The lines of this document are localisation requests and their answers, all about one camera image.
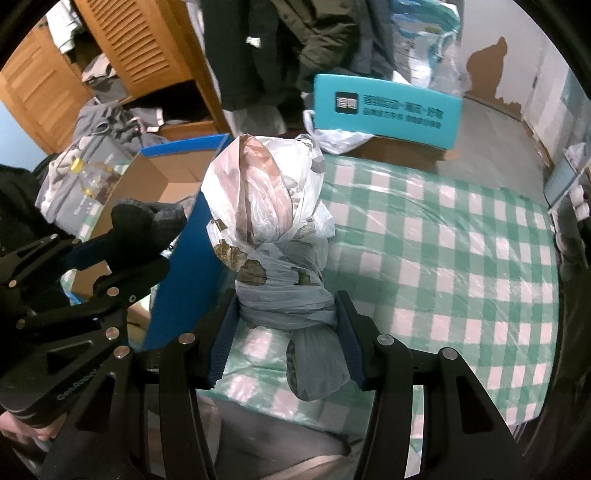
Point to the person's left hand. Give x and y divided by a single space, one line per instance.
23 434

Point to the shoe rack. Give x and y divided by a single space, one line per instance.
567 192

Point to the wooden louvered cabinet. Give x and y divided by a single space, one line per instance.
58 55

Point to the blue cardboard box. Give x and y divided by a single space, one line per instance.
171 173

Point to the dark hanging jacket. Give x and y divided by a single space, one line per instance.
265 52

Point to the teal printed box flap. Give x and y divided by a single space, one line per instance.
387 109

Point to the grey clothes pile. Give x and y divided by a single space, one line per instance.
106 137

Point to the white plastic bag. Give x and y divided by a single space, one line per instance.
335 142

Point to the patterned white cloth bundle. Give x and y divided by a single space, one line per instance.
270 226

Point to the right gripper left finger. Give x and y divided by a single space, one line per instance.
194 361

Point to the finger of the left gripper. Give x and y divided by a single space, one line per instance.
129 281
48 259

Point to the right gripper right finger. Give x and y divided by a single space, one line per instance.
381 364

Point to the black sock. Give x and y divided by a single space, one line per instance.
147 227

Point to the green checkered tablecloth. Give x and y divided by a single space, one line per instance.
439 262

